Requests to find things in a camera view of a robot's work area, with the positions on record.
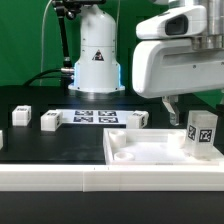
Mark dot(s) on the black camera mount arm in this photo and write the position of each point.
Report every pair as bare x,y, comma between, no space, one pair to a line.
69,9

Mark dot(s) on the white U-shaped fence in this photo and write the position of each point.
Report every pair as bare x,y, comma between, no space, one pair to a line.
205,177

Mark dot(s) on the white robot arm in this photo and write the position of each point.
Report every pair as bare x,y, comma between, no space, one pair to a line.
97,71

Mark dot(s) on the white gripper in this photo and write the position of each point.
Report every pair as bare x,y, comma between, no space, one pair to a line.
171,67

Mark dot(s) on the white sheet with markers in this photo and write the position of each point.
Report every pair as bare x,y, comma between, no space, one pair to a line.
100,117

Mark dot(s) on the white square tabletop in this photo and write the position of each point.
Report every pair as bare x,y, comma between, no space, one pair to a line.
151,147

